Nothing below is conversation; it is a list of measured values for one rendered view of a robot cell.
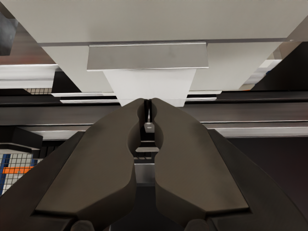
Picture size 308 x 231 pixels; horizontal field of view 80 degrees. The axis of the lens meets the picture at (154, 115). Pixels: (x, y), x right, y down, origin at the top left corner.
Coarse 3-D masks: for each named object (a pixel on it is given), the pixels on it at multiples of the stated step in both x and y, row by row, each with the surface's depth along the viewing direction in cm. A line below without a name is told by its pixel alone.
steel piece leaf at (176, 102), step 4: (120, 100) 23; (124, 100) 23; (128, 100) 23; (132, 100) 23; (164, 100) 24; (168, 100) 24; (172, 100) 24; (176, 100) 24; (180, 100) 24; (184, 100) 24; (124, 104) 25; (172, 104) 25; (176, 104) 25; (180, 104) 25
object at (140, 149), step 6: (144, 126) 35; (150, 126) 35; (144, 132) 40; (150, 132) 40; (144, 138) 40; (150, 138) 40; (144, 144) 40; (150, 144) 40; (138, 150) 45; (144, 150) 45; (150, 150) 45; (156, 150) 45
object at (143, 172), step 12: (144, 168) 20; (144, 180) 20; (144, 192) 19; (144, 204) 18; (132, 216) 18; (144, 216) 18; (156, 216) 18; (120, 228) 18; (132, 228) 18; (144, 228) 18; (156, 228) 18; (168, 228) 18; (180, 228) 18
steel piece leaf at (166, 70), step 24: (96, 48) 13; (120, 48) 13; (144, 48) 13; (168, 48) 13; (192, 48) 13; (120, 72) 17; (144, 72) 17; (168, 72) 17; (192, 72) 17; (120, 96) 22; (144, 96) 22; (168, 96) 22
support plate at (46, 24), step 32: (0, 0) 10; (32, 0) 10; (64, 0) 10; (96, 0) 10; (128, 0) 10; (160, 0) 10; (192, 0) 10; (224, 0) 10; (256, 0) 10; (288, 0) 10; (32, 32) 12; (64, 32) 12; (96, 32) 12; (128, 32) 13; (160, 32) 13; (192, 32) 13; (224, 32) 13; (256, 32) 13; (288, 32) 13; (64, 64) 16; (224, 64) 16; (256, 64) 16
